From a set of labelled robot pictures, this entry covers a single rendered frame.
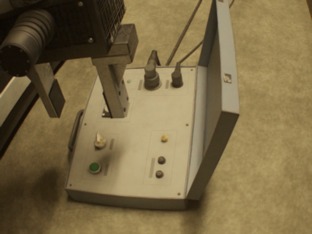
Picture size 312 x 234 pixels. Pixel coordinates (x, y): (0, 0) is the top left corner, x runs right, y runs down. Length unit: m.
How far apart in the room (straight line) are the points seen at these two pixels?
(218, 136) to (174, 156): 0.25
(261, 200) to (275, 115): 0.25
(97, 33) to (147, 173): 0.35
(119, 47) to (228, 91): 0.18
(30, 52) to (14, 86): 0.51
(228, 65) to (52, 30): 0.28
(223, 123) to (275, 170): 0.34
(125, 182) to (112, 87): 0.21
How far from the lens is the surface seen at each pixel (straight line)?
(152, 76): 0.88
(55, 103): 0.73
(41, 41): 0.48
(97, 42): 0.52
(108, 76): 0.62
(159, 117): 0.84
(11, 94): 0.96
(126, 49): 0.57
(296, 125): 0.90
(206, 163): 0.59
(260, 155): 0.83
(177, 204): 0.73
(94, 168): 0.78
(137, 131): 0.82
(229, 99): 0.50
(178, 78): 0.87
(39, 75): 0.67
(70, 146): 0.87
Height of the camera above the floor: 0.69
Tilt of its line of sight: 48 degrees down
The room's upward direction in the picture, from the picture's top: 13 degrees counter-clockwise
